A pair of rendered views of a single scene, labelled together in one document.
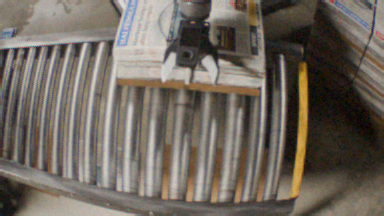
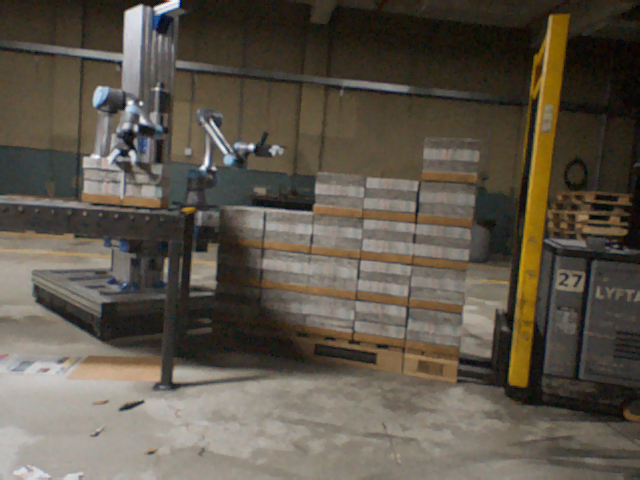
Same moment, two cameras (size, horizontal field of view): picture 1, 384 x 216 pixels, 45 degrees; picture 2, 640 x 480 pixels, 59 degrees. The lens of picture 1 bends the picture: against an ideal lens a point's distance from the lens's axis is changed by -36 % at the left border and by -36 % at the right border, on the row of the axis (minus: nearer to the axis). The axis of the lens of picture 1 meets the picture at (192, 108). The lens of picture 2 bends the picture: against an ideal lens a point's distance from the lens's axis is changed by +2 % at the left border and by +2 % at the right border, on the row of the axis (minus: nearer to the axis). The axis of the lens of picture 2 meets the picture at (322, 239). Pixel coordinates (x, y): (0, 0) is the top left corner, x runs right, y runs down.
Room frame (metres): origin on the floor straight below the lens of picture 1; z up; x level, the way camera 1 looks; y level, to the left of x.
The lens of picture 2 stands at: (-2.30, -0.53, 0.94)
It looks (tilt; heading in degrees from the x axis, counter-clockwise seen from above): 4 degrees down; 351
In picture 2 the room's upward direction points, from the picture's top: 5 degrees clockwise
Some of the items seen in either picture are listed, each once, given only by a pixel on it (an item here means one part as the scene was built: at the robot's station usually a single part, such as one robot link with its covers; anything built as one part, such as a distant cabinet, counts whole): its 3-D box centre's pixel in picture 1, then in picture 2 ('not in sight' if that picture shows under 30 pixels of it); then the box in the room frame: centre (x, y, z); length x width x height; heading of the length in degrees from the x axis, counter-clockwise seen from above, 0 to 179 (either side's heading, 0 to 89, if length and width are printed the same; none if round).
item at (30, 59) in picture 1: (21, 105); not in sight; (0.61, 0.61, 0.77); 0.47 x 0.05 x 0.05; 178
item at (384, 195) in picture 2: not in sight; (395, 200); (0.83, -1.45, 0.95); 0.38 x 0.29 x 0.23; 155
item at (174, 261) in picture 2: not in sight; (170, 314); (0.32, -0.29, 0.34); 0.06 x 0.06 x 0.68; 88
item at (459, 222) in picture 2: not in sight; (441, 260); (0.71, -1.72, 0.63); 0.38 x 0.29 x 0.97; 155
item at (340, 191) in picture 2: not in sight; (346, 196); (0.95, -1.19, 0.95); 0.38 x 0.29 x 0.23; 156
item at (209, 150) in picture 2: not in sight; (209, 149); (1.70, -0.35, 1.19); 0.15 x 0.12 x 0.55; 150
